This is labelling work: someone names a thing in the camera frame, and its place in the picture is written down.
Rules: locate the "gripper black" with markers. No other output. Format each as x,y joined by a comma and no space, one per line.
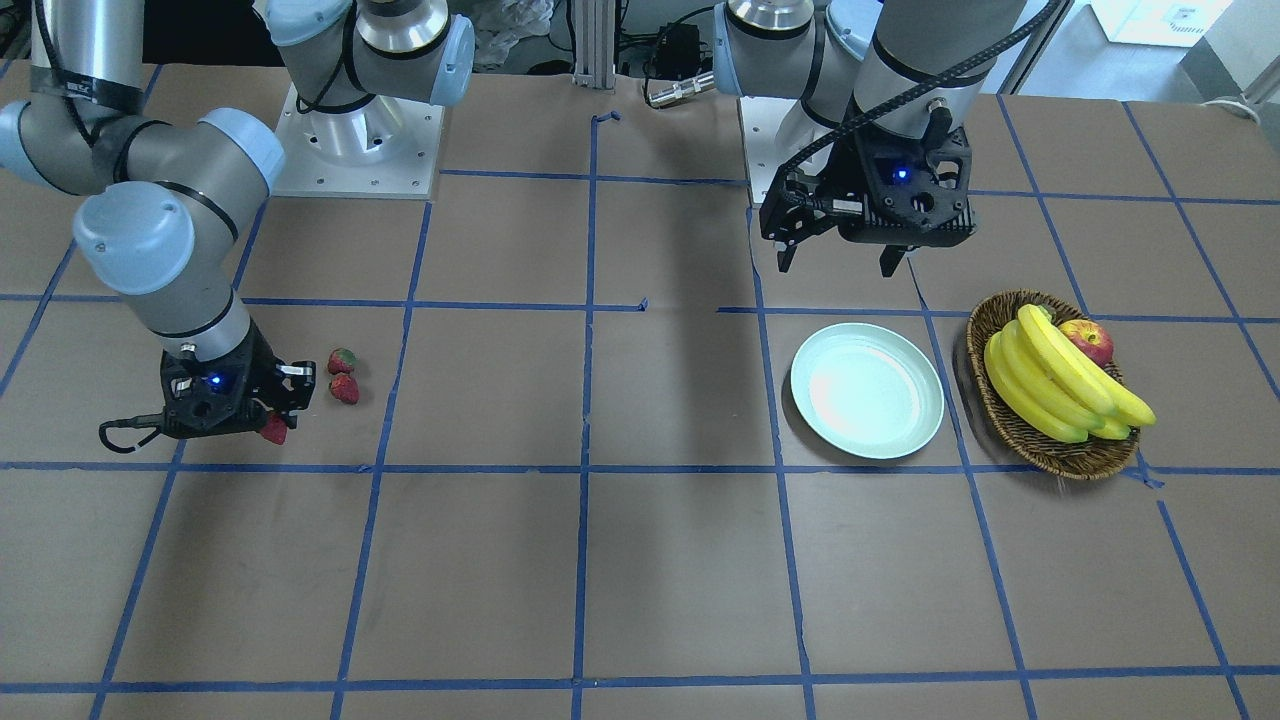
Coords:
257,366
848,172

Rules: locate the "red strawberry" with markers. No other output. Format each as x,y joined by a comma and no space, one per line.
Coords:
275,430
344,388
341,360

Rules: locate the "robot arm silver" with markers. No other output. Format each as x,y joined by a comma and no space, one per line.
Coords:
886,86
162,205

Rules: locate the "pale green plate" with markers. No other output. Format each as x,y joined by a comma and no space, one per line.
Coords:
867,390

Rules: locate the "yellow banana bunch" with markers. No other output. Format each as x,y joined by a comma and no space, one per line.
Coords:
1054,387

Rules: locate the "red apple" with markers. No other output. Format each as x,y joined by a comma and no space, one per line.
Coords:
1091,338

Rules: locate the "black power adapter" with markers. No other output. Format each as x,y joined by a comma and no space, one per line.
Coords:
677,54

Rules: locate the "wicker basket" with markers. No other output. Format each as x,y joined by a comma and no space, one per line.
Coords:
998,429

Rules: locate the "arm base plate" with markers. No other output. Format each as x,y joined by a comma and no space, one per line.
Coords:
400,150
773,130

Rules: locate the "aluminium frame post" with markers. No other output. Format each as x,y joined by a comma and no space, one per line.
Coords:
594,43

